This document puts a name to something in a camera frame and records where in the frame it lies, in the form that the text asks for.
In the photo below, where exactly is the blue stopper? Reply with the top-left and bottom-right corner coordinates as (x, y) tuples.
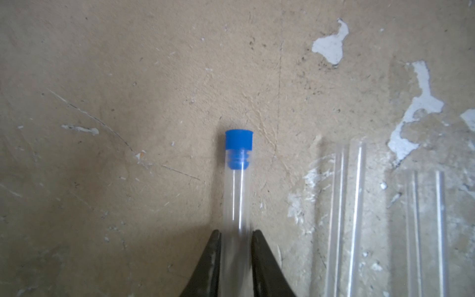
(225, 129), (254, 170)

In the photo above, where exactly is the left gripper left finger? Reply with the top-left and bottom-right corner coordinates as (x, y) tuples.
(180, 230), (222, 297)

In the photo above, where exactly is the clear test tube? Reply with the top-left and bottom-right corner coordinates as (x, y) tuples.
(220, 149), (252, 297)
(324, 142), (366, 297)
(404, 171), (450, 297)

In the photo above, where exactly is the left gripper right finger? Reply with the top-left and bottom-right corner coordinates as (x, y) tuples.
(251, 230), (296, 297)

